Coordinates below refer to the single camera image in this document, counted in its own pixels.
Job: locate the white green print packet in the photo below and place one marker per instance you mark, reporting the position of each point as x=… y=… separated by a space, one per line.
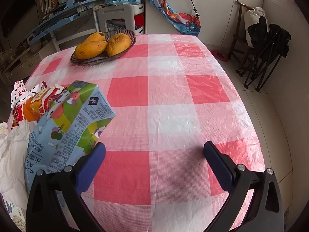
x=17 y=216

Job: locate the beige kettlebell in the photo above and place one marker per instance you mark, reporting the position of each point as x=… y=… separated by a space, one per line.
x=36 y=46

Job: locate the dark wicker fruit basket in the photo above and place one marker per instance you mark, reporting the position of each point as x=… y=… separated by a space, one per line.
x=96 y=59

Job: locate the dark wooden chair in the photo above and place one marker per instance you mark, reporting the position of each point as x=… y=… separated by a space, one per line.
x=237 y=41

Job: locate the white plastic stool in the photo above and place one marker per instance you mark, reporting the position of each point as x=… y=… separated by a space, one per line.
x=115 y=13

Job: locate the red slipper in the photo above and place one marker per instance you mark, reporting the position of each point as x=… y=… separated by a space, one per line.
x=221 y=56

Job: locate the white tissue paper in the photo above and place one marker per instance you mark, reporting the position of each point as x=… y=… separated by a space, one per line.
x=13 y=159

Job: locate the blue study desk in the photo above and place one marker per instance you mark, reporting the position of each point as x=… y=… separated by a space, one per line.
x=62 y=12

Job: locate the pink checked tablecloth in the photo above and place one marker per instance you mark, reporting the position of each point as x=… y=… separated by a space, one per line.
x=169 y=116

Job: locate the row of books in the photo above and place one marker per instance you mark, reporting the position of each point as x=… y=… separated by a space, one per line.
x=49 y=0

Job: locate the black folding chair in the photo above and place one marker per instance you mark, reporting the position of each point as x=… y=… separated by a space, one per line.
x=270 y=43

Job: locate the blue green milk carton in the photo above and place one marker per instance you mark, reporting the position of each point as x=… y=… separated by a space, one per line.
x=72 y=120

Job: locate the cartoon print long bag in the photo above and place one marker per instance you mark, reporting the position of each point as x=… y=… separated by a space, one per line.
x=169 y=12

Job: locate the white cabinet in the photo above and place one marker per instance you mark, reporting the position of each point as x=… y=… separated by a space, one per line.
x=217 y=12

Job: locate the white storage basket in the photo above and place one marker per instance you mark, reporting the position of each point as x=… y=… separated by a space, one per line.
x=139 y=19

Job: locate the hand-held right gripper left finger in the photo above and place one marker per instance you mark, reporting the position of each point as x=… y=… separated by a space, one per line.
x=90 y=169

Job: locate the white television stand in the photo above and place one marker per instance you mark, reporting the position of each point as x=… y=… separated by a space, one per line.
x=21 y=65

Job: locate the white sack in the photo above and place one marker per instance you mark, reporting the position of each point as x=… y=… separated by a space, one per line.
x=253 y=17

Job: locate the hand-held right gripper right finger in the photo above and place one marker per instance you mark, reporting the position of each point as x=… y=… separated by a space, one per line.
x=218 y=166

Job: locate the red orange snack bag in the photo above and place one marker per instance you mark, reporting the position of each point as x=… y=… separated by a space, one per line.
x=31 y=106

